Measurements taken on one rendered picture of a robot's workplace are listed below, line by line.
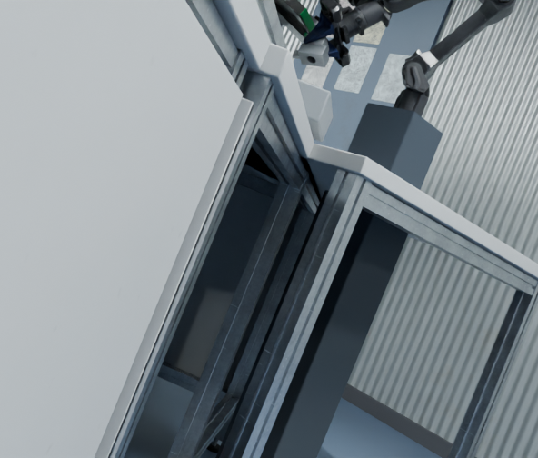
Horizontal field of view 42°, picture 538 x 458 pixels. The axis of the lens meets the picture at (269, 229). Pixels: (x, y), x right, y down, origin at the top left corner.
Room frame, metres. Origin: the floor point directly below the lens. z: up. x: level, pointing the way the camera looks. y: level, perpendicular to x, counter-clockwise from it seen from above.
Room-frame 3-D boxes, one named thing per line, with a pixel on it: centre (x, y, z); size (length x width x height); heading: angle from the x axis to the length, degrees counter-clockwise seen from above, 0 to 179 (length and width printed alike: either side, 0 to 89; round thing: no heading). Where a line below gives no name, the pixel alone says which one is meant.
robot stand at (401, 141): (1.65, -0.20, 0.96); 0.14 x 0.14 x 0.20; 46
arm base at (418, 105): (1.65, -0.20, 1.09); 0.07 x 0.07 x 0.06; 46
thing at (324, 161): (1.68, -0.16, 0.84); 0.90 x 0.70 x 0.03; 136
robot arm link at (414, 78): (1.65, -0.20, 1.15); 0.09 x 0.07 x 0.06; 166
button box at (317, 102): (1.34, 0.01, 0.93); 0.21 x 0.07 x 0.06; 173
